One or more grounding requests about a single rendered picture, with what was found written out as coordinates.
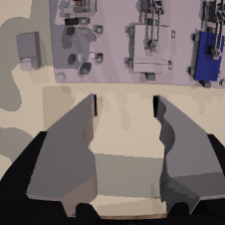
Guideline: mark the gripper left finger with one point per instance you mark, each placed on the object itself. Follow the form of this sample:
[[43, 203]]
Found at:
[[54, 173]]

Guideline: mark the grey fixture plate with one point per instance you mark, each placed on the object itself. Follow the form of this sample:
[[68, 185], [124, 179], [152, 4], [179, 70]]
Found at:
[[116, 44]]

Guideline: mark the blue rectangular block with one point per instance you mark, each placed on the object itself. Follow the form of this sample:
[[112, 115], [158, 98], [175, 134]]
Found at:
[[206, 68]]

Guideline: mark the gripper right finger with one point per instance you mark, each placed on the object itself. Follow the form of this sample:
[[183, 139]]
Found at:
[[193, 163]]

